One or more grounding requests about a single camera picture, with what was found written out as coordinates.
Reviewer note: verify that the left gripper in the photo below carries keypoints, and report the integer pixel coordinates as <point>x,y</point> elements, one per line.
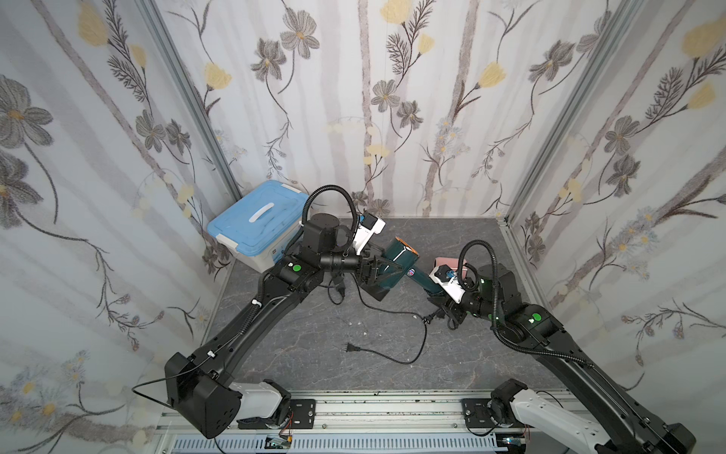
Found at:
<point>368,270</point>

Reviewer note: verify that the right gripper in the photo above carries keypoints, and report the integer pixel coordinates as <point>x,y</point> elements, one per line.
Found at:
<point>449,301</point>

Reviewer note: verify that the dark green hair dryer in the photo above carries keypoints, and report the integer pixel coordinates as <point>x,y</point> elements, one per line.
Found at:
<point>399,261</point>

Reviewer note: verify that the black hair dryer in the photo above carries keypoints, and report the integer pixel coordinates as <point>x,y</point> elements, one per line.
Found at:
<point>398,336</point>

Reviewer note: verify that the pink hair dryer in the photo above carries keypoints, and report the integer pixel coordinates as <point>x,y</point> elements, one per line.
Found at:
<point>449,264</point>

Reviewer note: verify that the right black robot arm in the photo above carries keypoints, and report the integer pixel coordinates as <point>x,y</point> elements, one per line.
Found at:
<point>478,286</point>

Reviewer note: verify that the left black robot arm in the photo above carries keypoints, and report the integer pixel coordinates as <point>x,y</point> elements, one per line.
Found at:
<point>201,386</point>

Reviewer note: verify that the blue lidded storage box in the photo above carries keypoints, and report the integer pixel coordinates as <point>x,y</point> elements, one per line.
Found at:
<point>257,228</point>

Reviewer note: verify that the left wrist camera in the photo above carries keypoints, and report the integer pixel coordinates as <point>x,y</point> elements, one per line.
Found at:
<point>369,226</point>

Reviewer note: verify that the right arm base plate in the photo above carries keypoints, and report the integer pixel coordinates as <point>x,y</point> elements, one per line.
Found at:
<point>485,413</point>

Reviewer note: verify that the aluminium mounting rail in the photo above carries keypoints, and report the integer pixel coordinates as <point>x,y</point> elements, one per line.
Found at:
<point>373,422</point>

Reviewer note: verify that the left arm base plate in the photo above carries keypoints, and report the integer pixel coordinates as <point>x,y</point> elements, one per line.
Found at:
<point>291,414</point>

